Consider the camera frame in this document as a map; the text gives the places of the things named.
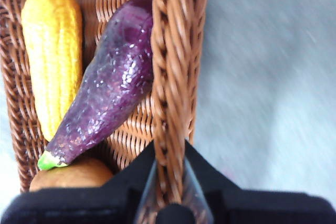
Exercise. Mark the brown woven wicker basket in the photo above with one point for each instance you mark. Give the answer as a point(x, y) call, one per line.
point(173, 64)

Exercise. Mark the purple eggplant with green stem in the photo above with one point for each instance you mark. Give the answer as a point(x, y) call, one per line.
point(115, 77)

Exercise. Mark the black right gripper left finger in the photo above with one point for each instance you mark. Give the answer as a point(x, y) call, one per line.
point(78, 205)

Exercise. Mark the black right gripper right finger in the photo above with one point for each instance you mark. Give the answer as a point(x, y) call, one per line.
point(262, 208)

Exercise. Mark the brown potato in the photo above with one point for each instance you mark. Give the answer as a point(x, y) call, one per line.
point(73, 175)

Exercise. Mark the yellow corn cob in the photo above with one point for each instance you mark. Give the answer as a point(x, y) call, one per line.
point(52, 58)

